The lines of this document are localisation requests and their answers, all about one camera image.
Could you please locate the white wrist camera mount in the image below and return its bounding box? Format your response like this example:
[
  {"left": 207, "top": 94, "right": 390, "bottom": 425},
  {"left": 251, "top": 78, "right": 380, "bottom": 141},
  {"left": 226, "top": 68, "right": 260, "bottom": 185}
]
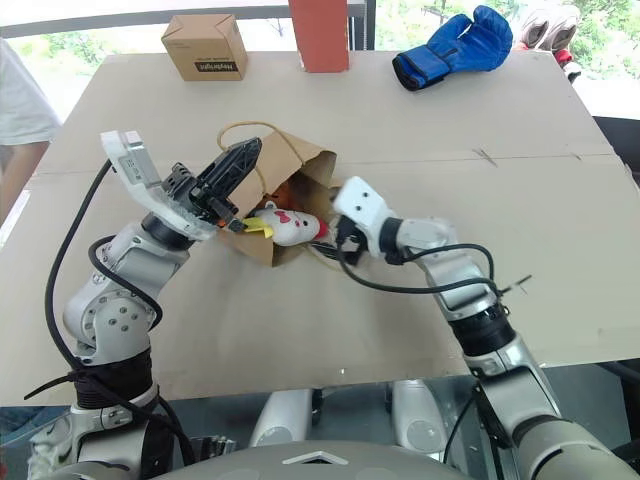
[
  {"left": 99, "top": 130, "right": 222, "bottom": 242},
  {"left": 332, "top": 175, "right": 402, "bottom": 259}
]

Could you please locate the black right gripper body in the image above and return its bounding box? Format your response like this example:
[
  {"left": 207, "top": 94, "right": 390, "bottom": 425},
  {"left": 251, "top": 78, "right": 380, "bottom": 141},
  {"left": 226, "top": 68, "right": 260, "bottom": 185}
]
[{"left": 333, "top": 214, "right": 372, "bottom": 267}]

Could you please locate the blue boxing glove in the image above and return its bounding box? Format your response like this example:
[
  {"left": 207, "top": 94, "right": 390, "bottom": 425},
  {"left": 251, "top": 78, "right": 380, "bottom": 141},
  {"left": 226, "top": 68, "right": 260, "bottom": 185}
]
[{"left": 391, "top": 5, "right": 515, "bottom": 93}]

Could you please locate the person in white shirt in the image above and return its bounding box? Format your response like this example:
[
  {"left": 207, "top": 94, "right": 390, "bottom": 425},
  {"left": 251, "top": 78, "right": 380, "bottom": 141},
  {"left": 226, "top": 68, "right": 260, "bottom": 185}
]
[{"left": 0, "top": 38, "right": 63, "bottom": 227}]

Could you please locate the grey robot torso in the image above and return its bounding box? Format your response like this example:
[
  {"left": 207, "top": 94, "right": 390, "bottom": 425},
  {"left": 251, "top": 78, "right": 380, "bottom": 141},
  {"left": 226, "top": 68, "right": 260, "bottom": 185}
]
[{"left": 43, "top": 438, "right": 484, "bottom": 480}]

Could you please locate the white sneaker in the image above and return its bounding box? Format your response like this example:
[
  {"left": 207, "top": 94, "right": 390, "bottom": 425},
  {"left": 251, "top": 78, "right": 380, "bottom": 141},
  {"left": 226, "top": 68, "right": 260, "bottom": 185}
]
[{"left": 27, "top": 415, "right": 77, "bottom": 479}]

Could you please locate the brown cardboard table sheet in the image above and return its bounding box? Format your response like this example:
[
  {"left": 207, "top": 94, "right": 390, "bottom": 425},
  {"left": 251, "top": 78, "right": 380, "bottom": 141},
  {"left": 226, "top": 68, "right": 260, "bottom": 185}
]
[
  {"left": 33, "top": 48, "right": 627, "bottom": 176},
  {"left": 0, "top": 153, "right": 640, "bottom": 409}
]

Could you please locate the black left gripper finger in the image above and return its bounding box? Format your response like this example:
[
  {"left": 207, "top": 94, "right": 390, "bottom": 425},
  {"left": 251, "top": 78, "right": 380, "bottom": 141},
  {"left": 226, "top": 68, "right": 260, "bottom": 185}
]
[
  {"left": 208, "top": 197, "right": 251, "bottom": 234},
  {"left": 196, "top": 136, "right": 263, "bottom": 202}
]

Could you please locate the tall red-brown box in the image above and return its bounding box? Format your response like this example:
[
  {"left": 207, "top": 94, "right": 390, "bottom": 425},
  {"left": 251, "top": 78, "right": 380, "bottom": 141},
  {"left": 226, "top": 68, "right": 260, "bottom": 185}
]
[{"left": 288, "top": 0, "right": 351, "bottom": 75}]

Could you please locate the small brown cardboard box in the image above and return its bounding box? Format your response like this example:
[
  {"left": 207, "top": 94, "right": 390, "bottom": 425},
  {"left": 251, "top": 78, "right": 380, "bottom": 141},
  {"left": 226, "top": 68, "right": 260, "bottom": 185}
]
[{"left": 160, "top": 13, "right": 250, "bottom": 83}]

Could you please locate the white rounded robot leg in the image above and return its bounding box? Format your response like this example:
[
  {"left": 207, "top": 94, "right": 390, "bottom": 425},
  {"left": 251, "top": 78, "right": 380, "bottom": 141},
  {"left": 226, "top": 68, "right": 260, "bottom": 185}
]
[
  {"left": 390, "top": 378, "right": 447, "bottom": 457},
  {"left": 248, "top": 388, "right": 315, "bottom": 448}
]

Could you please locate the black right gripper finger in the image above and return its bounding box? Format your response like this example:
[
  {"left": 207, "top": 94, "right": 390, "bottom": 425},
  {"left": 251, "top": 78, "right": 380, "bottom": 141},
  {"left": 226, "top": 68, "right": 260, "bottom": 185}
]
[{"left": 310, "top": 241, "right": 344, "bottom": 262}]

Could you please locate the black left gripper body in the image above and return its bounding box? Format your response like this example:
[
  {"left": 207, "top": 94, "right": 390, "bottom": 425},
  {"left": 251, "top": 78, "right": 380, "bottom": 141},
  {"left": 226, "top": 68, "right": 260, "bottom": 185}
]
[{"left": 161, "top": 162, "right": 237, "bottom": 227}]

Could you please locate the brown paper bag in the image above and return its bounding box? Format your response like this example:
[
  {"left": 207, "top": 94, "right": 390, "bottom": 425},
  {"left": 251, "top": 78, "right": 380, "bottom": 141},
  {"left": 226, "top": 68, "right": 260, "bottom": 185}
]
[{"left": 216, "top": 121, "right": 342, "bottom": 274}]

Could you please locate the black window post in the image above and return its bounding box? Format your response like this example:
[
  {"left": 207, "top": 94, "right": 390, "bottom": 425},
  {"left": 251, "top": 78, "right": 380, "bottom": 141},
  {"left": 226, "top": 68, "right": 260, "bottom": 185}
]
[{"left": 348, "top": 0, "right": 378, "bottom": 52}]

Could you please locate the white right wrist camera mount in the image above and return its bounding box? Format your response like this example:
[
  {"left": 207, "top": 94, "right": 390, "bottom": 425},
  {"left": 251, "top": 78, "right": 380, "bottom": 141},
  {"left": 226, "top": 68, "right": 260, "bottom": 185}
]
[{"left": 332, "top": 175, "right": 402, "bottom": 259}]

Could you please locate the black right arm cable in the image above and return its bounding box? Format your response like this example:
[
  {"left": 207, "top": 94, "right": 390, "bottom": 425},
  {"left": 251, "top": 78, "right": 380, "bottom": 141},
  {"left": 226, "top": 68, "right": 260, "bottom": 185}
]
[{"left": 333, "top": 238, "right": 534, "bottom": 301}]

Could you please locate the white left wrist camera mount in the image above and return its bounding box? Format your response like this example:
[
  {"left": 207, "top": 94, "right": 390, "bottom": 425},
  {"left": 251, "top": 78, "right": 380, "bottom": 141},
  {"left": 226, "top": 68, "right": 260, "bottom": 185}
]
[{"left": 99, "top": 130, "right": 222, "bottom": 242}]

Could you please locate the white chicken plush toy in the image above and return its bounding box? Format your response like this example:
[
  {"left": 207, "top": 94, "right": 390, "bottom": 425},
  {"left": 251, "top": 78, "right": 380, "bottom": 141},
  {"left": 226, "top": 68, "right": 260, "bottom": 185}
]
[{"left": 243, "top": 201, "right": 332, "bottom": 247}]

